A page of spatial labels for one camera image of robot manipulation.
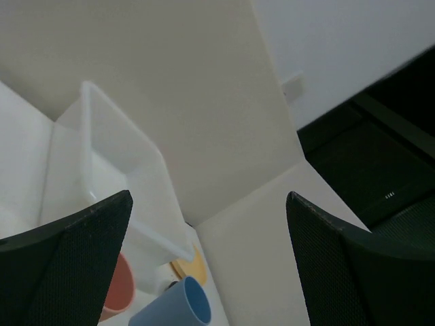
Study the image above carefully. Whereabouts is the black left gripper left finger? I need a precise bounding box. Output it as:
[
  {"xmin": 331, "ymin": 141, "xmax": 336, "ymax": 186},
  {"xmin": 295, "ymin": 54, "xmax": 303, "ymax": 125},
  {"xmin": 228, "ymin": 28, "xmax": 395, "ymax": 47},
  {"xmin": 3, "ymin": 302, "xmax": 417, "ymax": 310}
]
[{"xmin": 1, "ymin": 190, "xmax": 133, "ymax": 325}]

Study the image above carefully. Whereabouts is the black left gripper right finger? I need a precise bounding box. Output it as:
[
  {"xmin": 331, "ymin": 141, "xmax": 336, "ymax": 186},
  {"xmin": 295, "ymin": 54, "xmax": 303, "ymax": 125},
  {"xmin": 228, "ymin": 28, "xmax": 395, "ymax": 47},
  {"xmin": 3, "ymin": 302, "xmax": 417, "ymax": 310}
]
[{"xmin": 286, "ymin": 192, "xmax": 434, "ymax": 325}]

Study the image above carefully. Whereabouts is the red plastic cup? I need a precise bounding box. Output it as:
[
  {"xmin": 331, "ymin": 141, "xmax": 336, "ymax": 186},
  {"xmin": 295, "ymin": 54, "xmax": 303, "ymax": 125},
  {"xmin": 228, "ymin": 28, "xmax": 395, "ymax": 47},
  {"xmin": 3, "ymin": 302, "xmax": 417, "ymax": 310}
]
[{"xmin": 99, "ymin": 253, "xmax": 136, "ymax": 322}]

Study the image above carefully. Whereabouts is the orange-yellow plastic plate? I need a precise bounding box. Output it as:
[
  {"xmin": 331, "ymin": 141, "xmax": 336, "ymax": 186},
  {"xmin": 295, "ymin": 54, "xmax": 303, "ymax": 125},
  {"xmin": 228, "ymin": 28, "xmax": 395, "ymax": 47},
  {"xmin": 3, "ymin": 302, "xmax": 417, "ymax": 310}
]
[{"xmin": 170, "ymin": 244, "xmax": 207, "ymax": 286}]

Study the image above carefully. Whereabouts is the translucent white plastic bin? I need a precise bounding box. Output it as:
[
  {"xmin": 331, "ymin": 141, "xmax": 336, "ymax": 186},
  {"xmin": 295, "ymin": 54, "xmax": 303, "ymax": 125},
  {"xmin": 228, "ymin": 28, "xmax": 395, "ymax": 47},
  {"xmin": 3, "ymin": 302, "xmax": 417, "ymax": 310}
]
[{"xmin": 40, "ymin": 81, "xmax": 194, "ymax": 293}]

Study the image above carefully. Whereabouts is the blue plastic cup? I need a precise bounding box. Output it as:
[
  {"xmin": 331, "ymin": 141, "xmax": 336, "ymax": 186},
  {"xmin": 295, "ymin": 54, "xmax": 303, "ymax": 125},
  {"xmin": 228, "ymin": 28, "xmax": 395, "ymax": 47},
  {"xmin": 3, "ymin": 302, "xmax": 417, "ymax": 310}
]
[{"xmin": 128, "ymin": 276, "xmax": 211, "ymax": 326}]

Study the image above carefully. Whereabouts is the white wall outlet plate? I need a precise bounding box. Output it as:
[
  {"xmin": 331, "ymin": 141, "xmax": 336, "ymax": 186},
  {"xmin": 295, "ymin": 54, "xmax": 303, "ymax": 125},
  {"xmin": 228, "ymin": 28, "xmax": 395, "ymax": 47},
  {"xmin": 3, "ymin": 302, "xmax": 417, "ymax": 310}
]
[{"xmin": 282, "ymin": 71, "xmax": 305, "ymax": 101}]

